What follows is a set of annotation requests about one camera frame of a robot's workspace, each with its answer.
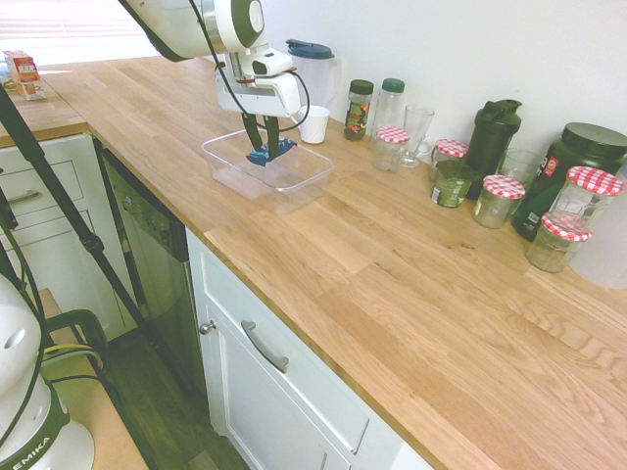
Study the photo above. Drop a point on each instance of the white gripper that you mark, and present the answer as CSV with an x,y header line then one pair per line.
x,y
264,100

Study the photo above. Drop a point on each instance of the blue protein bar wrapper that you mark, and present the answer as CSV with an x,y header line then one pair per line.
x,y
259,156

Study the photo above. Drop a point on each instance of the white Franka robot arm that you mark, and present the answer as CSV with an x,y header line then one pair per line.
x,y
196,29

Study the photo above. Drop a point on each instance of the clear plastic food container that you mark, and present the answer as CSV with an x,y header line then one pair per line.
x,y
294,176

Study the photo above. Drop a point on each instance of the large black protein powder tub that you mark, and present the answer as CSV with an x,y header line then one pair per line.
x,y
588,147

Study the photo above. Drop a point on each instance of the white paper cup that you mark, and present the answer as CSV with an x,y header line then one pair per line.
x,y
314,125

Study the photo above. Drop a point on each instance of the clear pitcher with blue lid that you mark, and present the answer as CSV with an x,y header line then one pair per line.
x,y
316,73

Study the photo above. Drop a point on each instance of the spice jar with dark lid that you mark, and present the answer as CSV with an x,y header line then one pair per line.
x,y
358,115

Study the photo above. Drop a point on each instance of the glass jar red checkered lid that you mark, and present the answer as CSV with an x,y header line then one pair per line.
x,y
390,147
450,149
553,249
499,203

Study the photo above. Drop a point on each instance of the clear bottle with green lid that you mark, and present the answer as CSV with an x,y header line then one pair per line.
x,y
390,110

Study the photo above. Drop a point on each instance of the tall clear glass mug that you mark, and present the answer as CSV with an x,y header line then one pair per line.
x,y
416,132

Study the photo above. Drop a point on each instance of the stainless steel dishwasher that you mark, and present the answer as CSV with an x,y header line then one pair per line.
x,y
152,254

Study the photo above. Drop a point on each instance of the green tub with dark lid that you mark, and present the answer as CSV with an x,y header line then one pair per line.
x,y
451,188

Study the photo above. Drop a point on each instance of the silver round cabinet knob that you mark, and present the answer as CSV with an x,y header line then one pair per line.
x,y
207,327

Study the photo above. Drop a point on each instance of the black tripod leg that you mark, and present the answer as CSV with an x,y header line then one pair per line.
x,y
54,191

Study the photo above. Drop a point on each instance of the black shaker bottle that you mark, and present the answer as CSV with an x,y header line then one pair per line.
x,y
492,142

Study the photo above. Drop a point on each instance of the white window blinds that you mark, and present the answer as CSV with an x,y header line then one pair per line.
x,y
63,17

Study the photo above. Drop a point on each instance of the white drawer cabinet unit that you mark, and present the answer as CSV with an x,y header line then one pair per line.
x,y
54,235

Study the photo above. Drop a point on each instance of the orange and white carton box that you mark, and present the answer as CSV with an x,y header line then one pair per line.
x,y
27,76

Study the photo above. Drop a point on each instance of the clear glass tumbler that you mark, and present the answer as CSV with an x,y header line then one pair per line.
x,y
519,166

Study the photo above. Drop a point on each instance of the white kitchen cabinet with drawer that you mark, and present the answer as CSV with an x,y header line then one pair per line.
x,y
274,411

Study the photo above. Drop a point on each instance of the large jar red checkered lid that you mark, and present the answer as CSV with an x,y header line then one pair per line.
x,y
588,196

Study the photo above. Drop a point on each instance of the brown robot mounting board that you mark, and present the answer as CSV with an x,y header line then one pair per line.
x,y
117,440

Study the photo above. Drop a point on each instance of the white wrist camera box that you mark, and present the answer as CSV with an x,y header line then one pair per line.
x,y
272,63

